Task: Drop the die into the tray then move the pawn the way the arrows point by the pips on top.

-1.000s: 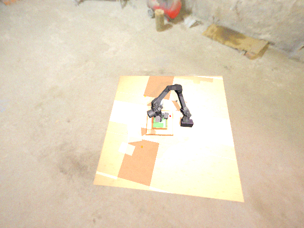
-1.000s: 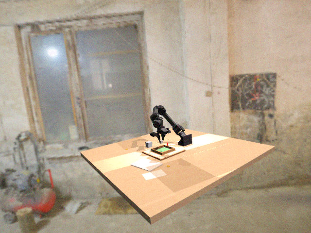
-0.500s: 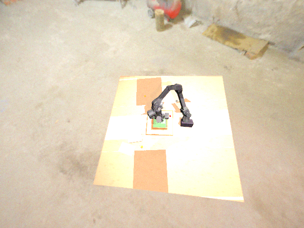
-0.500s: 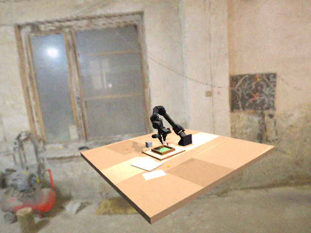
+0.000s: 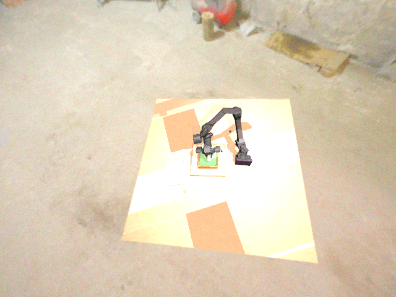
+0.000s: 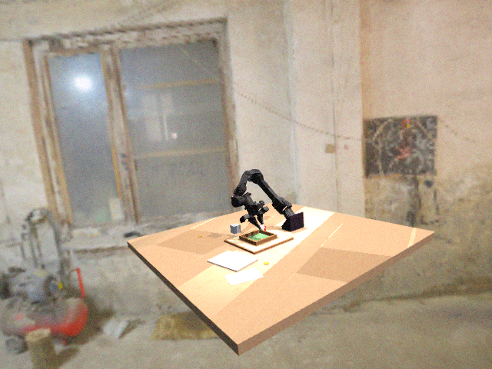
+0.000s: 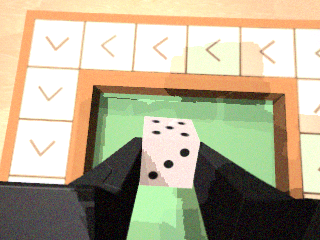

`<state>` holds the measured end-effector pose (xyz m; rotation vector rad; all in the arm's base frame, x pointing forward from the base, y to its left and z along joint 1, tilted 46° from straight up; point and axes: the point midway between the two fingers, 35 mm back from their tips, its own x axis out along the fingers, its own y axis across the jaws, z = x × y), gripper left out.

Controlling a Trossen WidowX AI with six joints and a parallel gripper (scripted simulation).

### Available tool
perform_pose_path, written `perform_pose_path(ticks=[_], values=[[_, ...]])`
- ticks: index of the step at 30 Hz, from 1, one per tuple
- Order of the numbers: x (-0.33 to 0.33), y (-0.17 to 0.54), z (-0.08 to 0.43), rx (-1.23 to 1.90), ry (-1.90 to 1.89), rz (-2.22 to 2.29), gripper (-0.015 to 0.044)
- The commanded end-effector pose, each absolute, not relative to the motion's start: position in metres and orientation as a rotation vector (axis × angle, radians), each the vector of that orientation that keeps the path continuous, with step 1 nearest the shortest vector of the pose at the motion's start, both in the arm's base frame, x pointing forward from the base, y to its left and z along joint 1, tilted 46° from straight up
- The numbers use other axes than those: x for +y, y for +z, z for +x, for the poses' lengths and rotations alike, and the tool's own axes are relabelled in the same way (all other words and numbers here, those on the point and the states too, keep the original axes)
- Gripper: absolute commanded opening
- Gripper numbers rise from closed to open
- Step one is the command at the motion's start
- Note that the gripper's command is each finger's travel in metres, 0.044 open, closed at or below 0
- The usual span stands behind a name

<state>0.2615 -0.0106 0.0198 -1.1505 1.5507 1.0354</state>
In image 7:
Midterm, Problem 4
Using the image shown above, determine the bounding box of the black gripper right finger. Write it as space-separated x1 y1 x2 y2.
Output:
193 142 320 240

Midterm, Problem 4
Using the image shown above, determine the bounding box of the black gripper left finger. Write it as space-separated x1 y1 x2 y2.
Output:
0 137 143 240

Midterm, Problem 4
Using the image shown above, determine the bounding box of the white die with black pips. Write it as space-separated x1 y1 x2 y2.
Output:
139 116 200 188

